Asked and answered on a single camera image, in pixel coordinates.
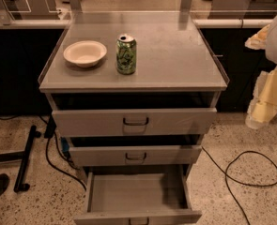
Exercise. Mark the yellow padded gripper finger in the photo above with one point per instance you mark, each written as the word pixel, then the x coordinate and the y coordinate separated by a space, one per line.
pixel 258 40

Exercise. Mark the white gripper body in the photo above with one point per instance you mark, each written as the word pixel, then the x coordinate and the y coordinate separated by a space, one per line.
pixel 263 105

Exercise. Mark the grey drawer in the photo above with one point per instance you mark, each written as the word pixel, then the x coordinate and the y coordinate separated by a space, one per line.
pixel 100 123
pixel 137 195
pixel 135 155

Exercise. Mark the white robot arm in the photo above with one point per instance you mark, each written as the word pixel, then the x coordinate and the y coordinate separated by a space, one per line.
pixel 271 43

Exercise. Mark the grey drawer cabinet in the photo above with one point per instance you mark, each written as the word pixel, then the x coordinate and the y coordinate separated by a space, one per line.
pixel 174 70

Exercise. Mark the green soda can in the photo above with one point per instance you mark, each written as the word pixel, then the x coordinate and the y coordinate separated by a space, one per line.
pixel 126 54

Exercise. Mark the white paper bowl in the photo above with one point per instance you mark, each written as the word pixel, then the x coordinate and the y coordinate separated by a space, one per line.
pixel 85 54

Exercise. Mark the black metal stand base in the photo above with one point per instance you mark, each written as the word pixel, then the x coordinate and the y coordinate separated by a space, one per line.
pixel 23 157

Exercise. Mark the white counter rail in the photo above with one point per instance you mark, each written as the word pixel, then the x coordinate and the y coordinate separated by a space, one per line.
pixel 201 23

